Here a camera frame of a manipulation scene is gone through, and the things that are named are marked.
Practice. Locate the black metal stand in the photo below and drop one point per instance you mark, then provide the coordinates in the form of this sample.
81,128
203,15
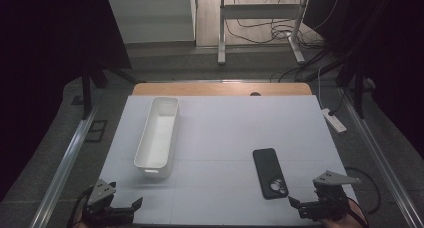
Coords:
358,88
87,94

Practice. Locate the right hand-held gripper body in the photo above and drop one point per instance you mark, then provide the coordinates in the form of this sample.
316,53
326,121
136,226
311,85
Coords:
333,194

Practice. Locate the white plastic storage bin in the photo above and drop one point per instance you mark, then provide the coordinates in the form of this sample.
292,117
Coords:
156,138

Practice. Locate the white cabinet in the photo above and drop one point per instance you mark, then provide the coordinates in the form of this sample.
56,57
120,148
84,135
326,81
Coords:
153,18

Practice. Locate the black curtain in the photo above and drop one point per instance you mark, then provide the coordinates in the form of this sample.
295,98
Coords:
50,71
396,54

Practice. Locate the person's left hand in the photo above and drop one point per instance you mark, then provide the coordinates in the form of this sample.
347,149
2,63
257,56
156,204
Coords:
78,222

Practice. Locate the white metal desk frame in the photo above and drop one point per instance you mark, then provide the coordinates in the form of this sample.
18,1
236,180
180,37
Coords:
260,11

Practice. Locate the aluminium rail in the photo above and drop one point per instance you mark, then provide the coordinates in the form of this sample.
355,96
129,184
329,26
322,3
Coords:
380,158
63,171

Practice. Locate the white power strip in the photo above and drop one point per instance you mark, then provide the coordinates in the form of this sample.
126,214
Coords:
334,120

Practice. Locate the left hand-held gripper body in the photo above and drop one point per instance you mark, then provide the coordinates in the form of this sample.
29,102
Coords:
101,190

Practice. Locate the wooden table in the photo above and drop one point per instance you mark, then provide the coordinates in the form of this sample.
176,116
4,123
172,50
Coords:
220,88

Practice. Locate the person's right hand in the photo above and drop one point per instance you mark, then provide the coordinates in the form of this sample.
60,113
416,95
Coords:
346,223

